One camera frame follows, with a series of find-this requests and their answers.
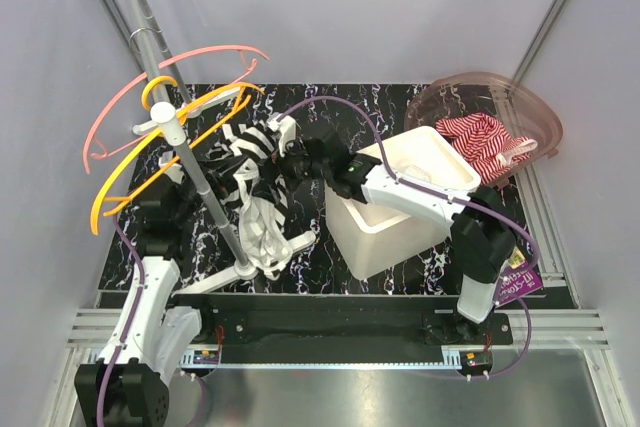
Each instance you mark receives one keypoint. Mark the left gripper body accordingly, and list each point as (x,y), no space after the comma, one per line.
(190,200)

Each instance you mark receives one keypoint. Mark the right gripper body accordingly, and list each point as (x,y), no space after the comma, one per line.
(294,167)

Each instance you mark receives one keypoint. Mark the black white striped tank top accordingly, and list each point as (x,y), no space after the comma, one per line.
(258,195)

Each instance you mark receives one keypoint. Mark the red white striped tank top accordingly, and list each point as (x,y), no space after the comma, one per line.
(485,143)

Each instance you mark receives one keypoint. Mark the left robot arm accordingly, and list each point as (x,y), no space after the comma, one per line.
(128,383)

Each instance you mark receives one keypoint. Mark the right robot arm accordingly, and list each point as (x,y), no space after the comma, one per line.
(481,246)

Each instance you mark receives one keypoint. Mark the black marble pattern mat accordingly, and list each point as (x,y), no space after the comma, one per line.
(555,297)

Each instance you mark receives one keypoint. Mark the white clothes rack base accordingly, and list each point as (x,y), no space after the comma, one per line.
(212,179)

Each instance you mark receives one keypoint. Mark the white foam box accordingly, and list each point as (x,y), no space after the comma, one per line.
(373,238)

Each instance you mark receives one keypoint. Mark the purple children's book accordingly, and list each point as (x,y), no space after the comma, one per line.
(516,280)

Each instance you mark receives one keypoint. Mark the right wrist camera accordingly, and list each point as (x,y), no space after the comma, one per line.
(285,130)

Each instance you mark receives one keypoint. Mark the aluminium frame rail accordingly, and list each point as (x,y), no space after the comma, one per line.
(321,270)

